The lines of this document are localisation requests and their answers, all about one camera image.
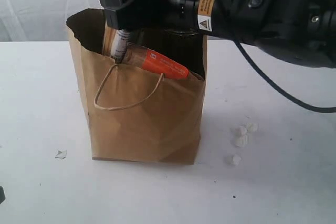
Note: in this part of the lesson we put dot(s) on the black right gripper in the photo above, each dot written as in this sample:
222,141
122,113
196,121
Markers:
180,15

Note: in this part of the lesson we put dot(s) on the long noodle package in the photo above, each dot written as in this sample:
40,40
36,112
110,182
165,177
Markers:
115,43

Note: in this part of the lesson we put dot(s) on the brown pouch with orange band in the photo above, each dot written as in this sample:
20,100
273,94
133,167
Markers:
155,62

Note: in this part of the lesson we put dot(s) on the pull-tab can dark grains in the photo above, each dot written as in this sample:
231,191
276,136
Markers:
186,49

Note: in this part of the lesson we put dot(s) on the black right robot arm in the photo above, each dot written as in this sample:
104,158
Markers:
300,32

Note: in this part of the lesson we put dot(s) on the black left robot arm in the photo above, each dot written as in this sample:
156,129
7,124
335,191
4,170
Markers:
2,195

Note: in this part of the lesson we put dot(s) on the brown paper bag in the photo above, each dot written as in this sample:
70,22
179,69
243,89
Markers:
132,114

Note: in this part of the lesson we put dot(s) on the small torn plastic scrap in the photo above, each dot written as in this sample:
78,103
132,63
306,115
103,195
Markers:
61,154

